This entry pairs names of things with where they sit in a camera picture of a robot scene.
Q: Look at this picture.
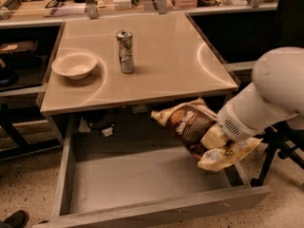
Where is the brown shoe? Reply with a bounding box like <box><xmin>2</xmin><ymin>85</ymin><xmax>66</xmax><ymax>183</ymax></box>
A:
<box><xmin>0</xmin><ymin>210</ymin><xmax>29</xmax><ymax>228</ymax></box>

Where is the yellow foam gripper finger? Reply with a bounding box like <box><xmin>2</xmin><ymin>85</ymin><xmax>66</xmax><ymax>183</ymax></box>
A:
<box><xmin>200</xmin><ymin>123</ymin><xmax>228</xmax><ymax>149</ymax></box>

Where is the brown chip bag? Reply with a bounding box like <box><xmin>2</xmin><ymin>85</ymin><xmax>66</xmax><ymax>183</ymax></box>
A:
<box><xmin>151</xmin><ymin>98</ymin><xmax>261</xmax><ymax>172</ymax></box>

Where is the wooden cabinet counter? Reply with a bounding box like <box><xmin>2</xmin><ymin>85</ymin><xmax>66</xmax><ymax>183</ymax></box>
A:
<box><xmin>36</xmin><ymin>12</ymin><xmax>241</xmax><ymax>145</ymax></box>

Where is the grey open wooden drawer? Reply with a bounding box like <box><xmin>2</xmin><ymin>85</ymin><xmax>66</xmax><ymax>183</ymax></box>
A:
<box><xmin>34</xmin><ymin>113</ymin><xmax>270</xmax><ymax>228</ymax></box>

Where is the black coil spring tool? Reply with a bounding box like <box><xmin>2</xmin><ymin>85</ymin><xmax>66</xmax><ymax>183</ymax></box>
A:
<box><xmin>0</xmin><ymin>0</ymin><xmax>21</xmax><ymax>12</ymax></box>

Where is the black office chair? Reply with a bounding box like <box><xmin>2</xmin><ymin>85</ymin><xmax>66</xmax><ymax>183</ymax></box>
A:
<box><xmin>251</xmin><ymin>0</ymin><xmax>304</xmax><ymax>186</ymax></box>

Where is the white paper bowl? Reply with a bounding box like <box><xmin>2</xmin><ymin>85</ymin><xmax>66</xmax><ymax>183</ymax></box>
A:
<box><xmin>52</xmin><ymin>50</ymin><xmax>98</xmax><ymax>80</ymax></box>

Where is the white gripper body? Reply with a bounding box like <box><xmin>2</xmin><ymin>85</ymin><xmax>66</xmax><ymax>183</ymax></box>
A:
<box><xmin>218</xmin><ymin>103</ymin><xmax>269</xmax><ymax>142</ymax></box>

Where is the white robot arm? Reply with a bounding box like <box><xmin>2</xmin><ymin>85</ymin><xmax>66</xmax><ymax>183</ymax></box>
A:
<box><xmin>200</xmin><ymin>47</ymin><xmax>304</xmax><ymax>149</ymax></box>

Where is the silver drink can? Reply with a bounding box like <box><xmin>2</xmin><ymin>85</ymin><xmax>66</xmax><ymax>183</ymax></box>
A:
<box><xmin>116</xmin><ymin>30</ymin><xmax>135</xmax><ymax>74</ymax></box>

